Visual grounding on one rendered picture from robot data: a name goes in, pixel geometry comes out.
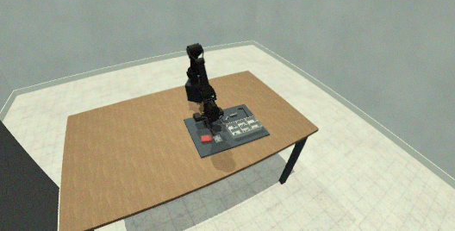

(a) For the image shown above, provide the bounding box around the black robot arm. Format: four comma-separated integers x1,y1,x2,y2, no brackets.
186,43,220,122

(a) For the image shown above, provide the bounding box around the salmon-red block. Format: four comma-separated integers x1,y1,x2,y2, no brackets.
201,135,212,143

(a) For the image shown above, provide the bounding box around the white mounting bracket with four holes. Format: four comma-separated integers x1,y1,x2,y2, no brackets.
213,135,222,145

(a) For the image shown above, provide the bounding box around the white divided parts tray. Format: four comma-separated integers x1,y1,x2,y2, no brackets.
226,115,262,139

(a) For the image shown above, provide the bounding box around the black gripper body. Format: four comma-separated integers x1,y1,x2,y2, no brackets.
193,107,224,122

